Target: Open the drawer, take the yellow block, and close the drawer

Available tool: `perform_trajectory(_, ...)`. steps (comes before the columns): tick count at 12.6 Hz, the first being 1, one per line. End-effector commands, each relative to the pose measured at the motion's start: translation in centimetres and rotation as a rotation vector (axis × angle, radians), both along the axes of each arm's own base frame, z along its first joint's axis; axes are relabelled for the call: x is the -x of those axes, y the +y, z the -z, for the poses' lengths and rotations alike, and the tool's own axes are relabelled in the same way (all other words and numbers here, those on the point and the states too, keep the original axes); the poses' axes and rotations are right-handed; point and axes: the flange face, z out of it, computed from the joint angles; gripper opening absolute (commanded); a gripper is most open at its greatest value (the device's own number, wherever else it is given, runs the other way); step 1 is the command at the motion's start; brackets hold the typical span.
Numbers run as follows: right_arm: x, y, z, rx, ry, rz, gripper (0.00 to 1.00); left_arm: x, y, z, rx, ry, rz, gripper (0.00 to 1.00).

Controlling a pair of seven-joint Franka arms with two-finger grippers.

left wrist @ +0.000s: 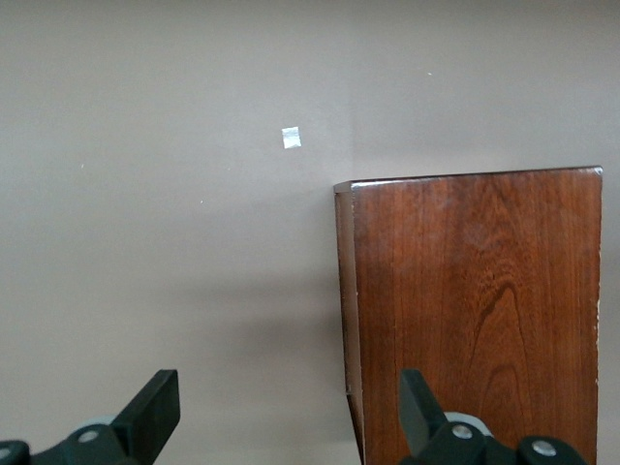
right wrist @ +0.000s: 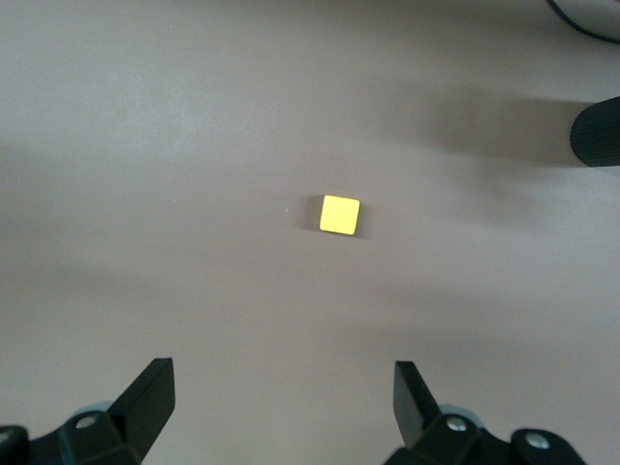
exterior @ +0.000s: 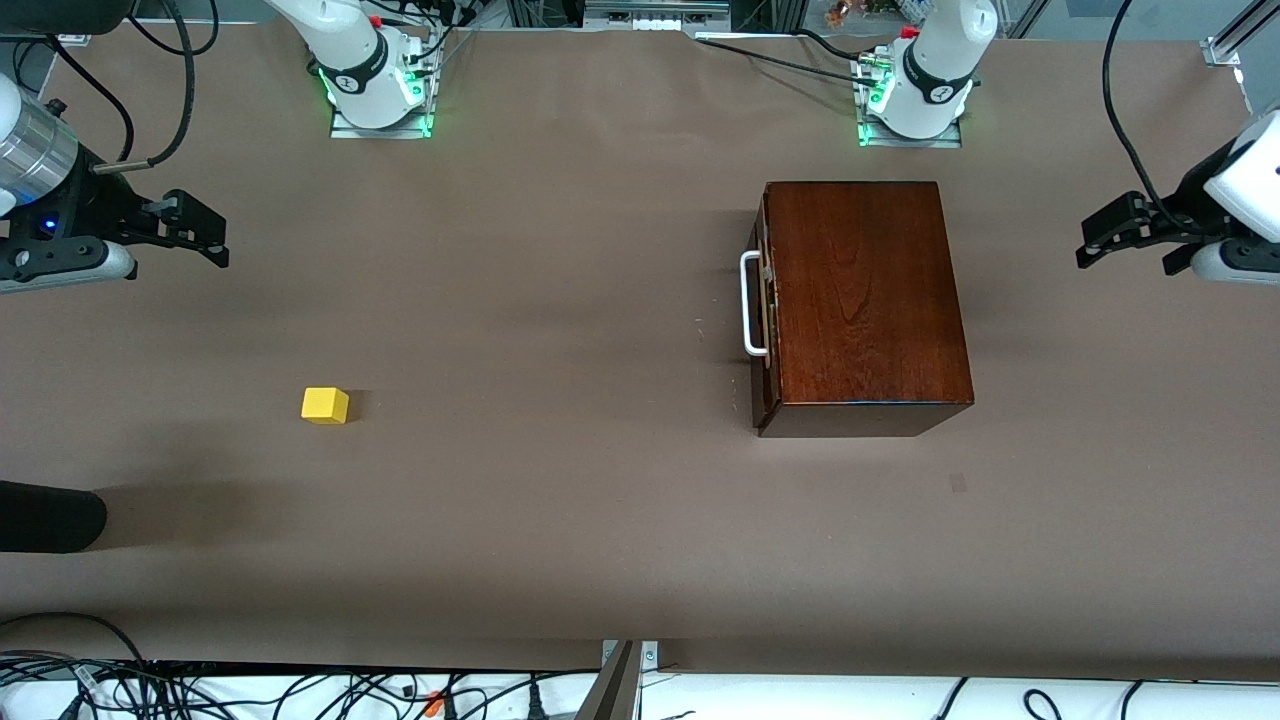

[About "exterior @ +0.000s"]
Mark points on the dark wooden drawer cabinet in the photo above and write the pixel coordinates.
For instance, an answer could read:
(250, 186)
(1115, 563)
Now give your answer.
(870, 320)

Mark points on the white power strip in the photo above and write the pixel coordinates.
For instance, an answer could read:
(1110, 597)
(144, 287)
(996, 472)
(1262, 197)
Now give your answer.
(655, 22)

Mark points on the black cylindrical object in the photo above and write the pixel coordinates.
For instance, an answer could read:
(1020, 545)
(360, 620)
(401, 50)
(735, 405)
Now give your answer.
(50, 515)

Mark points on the silver metal bracket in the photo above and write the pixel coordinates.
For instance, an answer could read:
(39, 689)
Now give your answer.
(650, 655)

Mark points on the dark angled metal bar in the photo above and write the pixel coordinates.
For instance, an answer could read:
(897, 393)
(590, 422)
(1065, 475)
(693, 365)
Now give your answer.
(612, 695)

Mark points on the yellow block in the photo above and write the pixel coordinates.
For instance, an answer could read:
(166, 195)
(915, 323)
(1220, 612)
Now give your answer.
(325, 406)

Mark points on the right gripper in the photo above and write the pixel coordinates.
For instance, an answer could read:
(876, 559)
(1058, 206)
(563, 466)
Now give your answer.
(100, 203)

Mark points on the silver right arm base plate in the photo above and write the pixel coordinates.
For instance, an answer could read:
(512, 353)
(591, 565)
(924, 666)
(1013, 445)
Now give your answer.
(400, 132)

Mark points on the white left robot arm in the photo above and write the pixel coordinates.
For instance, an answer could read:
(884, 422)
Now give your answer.
(935, 80)

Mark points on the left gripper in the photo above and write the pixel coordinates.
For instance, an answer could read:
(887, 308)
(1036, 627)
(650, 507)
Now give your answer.
(1190, 199)

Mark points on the white lower shelf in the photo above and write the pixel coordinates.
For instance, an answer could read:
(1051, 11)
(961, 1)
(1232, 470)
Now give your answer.
(800, 700)

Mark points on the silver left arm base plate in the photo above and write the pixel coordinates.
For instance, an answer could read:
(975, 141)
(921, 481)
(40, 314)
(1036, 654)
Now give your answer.
(945, 140)

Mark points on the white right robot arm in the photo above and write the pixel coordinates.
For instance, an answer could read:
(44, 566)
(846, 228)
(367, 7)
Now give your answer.
(360, 60)

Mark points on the aluminium frame profile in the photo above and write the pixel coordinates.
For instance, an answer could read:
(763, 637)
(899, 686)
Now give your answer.
(40, 38)
(1222, 50)

